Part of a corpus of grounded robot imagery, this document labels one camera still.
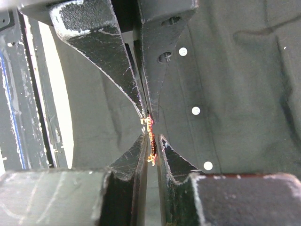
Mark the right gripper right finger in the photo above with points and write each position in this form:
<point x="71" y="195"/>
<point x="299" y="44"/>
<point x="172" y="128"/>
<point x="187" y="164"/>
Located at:
<point x="190" y="197"/>

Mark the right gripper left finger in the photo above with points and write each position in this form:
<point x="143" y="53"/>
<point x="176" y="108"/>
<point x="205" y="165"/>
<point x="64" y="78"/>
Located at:
<point x="110" y="196"/>

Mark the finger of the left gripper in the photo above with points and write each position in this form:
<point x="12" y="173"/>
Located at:
<point x="161" y="24"/>

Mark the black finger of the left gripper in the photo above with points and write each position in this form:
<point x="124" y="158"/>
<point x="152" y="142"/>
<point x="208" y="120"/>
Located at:
<point x="91" y="28"/>

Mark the black button shirt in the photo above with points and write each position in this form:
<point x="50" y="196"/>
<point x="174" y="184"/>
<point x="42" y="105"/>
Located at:
<point x="230" y="101"/>

